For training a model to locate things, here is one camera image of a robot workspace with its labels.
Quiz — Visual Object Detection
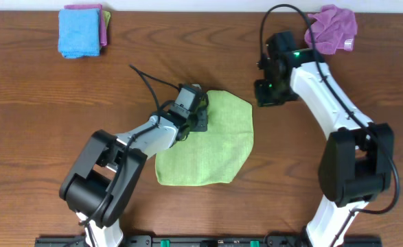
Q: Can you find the folded light green cloth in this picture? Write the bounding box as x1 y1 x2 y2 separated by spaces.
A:
102 10 111 28

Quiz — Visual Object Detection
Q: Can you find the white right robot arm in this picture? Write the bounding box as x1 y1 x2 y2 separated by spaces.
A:
255 47 400 246

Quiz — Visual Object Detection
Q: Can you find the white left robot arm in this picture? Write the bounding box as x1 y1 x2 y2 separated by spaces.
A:
59 91 209 246

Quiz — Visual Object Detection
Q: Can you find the folded pink cloth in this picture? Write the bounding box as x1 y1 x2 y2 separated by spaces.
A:
64 3 108 47

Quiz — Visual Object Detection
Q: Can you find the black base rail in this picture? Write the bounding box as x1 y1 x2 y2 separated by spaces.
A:
34 235 383 247

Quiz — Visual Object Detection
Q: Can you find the folded blue cloth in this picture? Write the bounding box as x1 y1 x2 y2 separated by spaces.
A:
58 8 100 59

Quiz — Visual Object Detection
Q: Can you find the green microfiber cloth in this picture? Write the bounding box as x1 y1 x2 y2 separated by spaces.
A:
155 91 254 187

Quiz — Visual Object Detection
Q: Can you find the crumpled purple cloth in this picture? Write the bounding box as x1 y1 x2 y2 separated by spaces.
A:
304 4 358 55

